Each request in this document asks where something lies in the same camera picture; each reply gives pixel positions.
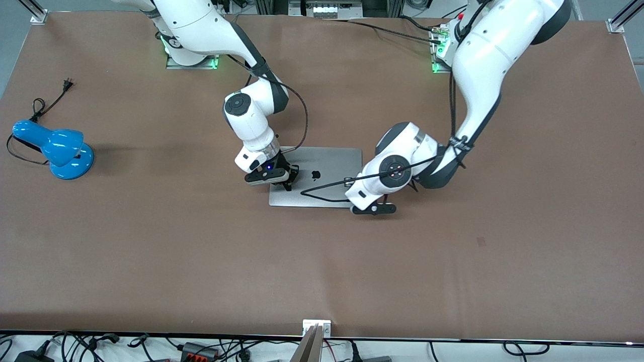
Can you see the aluminium camera mount profile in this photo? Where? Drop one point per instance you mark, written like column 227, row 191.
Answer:
column 309, row 349

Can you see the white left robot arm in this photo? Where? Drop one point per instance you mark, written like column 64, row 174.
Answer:
column 483, row 60

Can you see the white power strip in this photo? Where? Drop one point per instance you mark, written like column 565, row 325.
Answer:
column 324, row 10

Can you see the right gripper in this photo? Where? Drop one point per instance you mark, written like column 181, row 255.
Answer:
column 282, row 164

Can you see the white table edge bracket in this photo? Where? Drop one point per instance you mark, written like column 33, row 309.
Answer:
column 308, row 324

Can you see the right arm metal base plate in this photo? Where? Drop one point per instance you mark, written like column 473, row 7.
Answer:
column 209, row 64

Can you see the black power adapter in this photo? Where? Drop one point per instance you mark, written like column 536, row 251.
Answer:
column 32, row 357

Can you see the silver laptop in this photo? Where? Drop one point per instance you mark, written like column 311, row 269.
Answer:
column 327, row 166

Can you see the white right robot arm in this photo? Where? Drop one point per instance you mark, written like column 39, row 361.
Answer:
column 201, row 25

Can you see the blue desk lamp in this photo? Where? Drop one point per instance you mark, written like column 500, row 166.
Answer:
column 65, row 146

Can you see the red and black device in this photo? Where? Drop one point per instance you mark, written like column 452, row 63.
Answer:
column 198, row 350

